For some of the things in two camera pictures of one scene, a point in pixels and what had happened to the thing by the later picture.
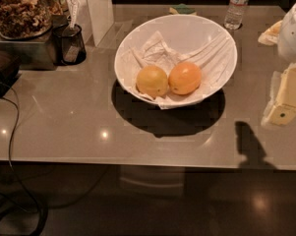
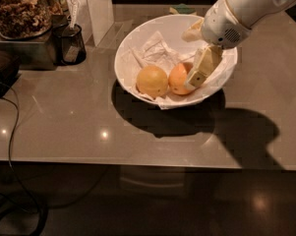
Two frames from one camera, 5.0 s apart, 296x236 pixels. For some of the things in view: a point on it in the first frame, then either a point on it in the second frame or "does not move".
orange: (185, 78) does not move
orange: (151, 81) does not move
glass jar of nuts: (20, 12) does not move
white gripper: (293, 33) → (220, 27)
